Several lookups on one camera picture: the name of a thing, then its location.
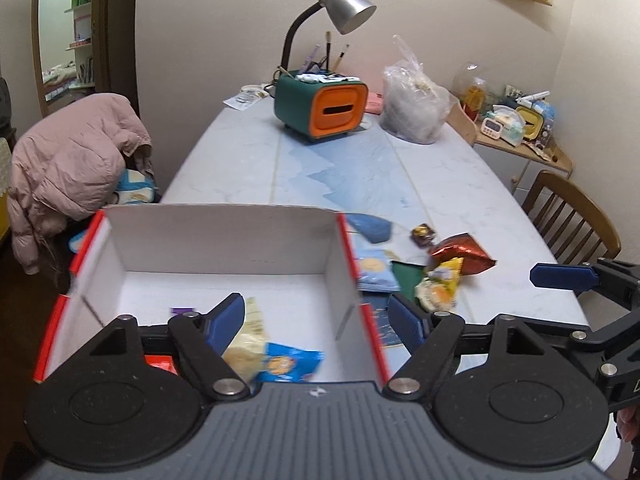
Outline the egg yolk pastry packet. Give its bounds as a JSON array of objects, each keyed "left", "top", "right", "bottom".
[{"left": 414, "top": 278, "right": 458, "bottom": 312}]

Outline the cream white snack packet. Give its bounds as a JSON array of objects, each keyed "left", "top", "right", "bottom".
[{"left": 222, "top": 297, "right": 268, "bottom": 382}]

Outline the dark green snack packet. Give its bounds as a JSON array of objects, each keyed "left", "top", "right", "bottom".
[{"left": 390, "top": 260, "right": 424, "bottom": 302}]

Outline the light blue sun snack packet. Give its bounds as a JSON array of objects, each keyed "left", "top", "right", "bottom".
[{"left": 349, "top": 235, "right": 400, "bottom": 294}]

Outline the white blue printed packet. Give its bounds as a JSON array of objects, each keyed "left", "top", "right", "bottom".
[{"left": 253, "top": 342, "right": 324, "bottom": 385}]

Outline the red foil snack bag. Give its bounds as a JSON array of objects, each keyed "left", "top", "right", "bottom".
[{"left": 428, "top": 233, "right": 497, "bottom": 275}]

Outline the brown gold chocolate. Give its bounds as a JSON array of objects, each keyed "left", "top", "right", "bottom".
[{"left": 410, "top": 223, "right": 436, "bottom": 248}]

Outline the purple candy wrapper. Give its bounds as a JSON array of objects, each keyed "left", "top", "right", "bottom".
[{"left": 170, "top": 307, "right": 198, "bottom": 316}]

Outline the yellow snack packet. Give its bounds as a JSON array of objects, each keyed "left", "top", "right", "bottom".
[{"left": 430, "top": 257, "right": 464, "bottom": 296}]

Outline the red fried snack bag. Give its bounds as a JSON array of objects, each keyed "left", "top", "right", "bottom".
[{"left": 144, "top": 354, "right": 178, "bottom": 375}]

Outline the clear plastic bag of snacks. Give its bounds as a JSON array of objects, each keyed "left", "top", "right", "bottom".
[{"left": 380, "top": 35, "right": 457, "bottom": 145}]

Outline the brown wooden chair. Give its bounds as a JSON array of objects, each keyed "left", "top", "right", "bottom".
[{"left": 523, "top": 170, "right": 622, "bottom": 264}]

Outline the red white cardboard box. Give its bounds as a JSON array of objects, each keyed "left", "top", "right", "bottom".
[{"left": 34, "top": 205, "right": 390, "bottom": 382}]

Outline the white wooden cabinet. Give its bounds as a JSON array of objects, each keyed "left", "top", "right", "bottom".
[{"left": 447, "top": 103, "right": 573, "bottom": 200}]

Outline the yellow tissue box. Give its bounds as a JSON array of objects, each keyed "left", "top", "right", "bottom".
[{"left": 515, "top": 106, "right": 544, "bottom": 141}]

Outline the white digital timer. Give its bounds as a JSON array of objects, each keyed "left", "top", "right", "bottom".
[{"left": 480, "top": 117, "right": 503, "bottom": 140}]

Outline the orange drink bottle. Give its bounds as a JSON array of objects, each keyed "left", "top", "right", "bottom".
[{"left": 462, "top": 77, "right": 487, "bottom": 122}]

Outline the pink padded jacket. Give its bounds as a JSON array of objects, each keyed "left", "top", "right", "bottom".
[{"left": 6, "top": 92, "right": 155, "bottom": 275}]

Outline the pink notebook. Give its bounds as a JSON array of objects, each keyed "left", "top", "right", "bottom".
[{"left": 364, "top": 91, "right": 383, "bottom": 115}]

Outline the green orange tissue box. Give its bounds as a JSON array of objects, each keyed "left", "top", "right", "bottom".
[{"left": 274, "top": 72, "right": 369, "bottom": 141}]

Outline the silver desk lamp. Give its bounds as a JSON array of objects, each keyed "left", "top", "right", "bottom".
[{"left": 278, "top": 0, "right": 378, "bottom": 74}]

